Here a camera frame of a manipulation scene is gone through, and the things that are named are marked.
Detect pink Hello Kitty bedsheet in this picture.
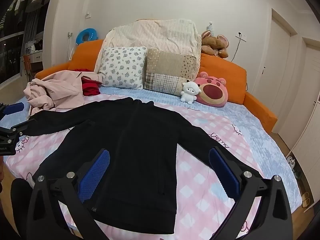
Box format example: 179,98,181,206
4,98,261,239

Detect brown bear plush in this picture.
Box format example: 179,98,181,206
201,30,229,59

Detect cream striped duvet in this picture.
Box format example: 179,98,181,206
94,19,201,74

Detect white sheep plush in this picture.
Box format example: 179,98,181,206
180,81,201,105

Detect wall socket with cable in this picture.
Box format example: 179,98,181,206
231,31,247,62

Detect blue neck pillow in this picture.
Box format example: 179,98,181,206
75,28,98,46

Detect black zip jacket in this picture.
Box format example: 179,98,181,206
26,98,218,235

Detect pink crumpled garment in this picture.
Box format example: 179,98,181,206
23,70,102,115

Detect light blue quilted blanket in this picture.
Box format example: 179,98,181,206
4,87,302,212

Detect pink strawberry bear plush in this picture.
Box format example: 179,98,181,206
194,72,228,107

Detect white floral pillow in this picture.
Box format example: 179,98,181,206
97,47,148,89

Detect beige patchwork pillow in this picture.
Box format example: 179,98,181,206
144,49,197,96

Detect red folded garment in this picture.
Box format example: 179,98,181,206
72,69,102,96

